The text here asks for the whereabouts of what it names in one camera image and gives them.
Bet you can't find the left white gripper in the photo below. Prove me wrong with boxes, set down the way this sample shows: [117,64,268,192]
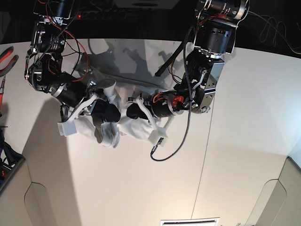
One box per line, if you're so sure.
[126,96,175,129]

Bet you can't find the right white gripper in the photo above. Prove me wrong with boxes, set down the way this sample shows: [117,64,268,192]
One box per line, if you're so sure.
[60,80,121,144]

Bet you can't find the white t-shirt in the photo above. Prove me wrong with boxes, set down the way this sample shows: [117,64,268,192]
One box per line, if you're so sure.
[74,78,165,148]

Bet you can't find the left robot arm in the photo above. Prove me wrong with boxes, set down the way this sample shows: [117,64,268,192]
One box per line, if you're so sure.
[126,0,249,121]

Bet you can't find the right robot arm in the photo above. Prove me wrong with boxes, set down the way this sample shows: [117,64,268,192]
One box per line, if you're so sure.
[24,0,121,148]

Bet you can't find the black power strip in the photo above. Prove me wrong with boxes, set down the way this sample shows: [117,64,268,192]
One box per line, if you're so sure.
[75,11,127,20]

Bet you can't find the grey bin with clutter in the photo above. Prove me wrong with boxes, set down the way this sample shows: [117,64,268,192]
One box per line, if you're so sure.
[0,126,25,194]

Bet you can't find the grey overhead box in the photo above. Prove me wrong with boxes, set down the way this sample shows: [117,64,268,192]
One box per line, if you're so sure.
[113,0,179,9]

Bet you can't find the orange grey pliers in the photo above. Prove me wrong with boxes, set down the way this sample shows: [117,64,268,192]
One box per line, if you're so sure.
[0,47,19,79]

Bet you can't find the white vent grille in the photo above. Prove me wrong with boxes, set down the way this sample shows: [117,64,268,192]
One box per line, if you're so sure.
[160,218,220,226]

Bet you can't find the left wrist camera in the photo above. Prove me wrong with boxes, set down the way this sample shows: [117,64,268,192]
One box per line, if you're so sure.
[148,127,168,146]

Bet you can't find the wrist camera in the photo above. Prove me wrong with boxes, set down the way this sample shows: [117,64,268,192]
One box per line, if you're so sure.
[57,120,77,137]
[148,127,168,146]

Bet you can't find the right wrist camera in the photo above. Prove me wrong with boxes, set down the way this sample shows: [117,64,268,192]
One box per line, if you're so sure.
[57,120,77,137]

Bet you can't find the white cable loops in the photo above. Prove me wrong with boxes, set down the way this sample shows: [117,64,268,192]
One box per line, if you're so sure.
[253,11,301,55]

